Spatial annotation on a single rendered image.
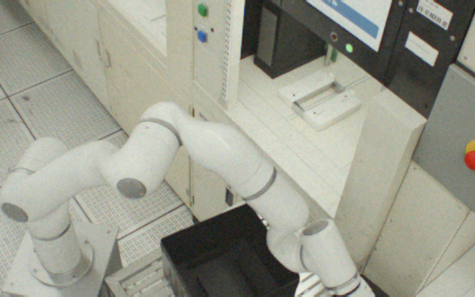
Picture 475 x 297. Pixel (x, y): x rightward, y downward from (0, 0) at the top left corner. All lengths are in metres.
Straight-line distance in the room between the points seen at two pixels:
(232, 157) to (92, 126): 2.13
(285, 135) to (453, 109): 0.81
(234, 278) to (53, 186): 0.62
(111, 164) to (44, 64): 2.51
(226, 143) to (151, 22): 1.36
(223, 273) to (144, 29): 1.09
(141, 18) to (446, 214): 1.51
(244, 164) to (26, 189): 0.53
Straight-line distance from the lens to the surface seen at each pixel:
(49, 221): 1.51
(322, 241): 1.22
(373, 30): 1.26
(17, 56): 3.70
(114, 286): 1.67
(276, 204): 1.12
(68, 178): 1.28
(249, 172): 1.07
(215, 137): 1.05
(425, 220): 1.41
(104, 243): 1.74
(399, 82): 1.26
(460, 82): 1.15
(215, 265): 1.68
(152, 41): 2.25
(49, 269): 1.69
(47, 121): 3.21
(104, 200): 2.80
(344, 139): 1.90
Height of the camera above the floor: 2.21
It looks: 48 degrees down
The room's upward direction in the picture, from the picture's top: 5 degrees clockwise
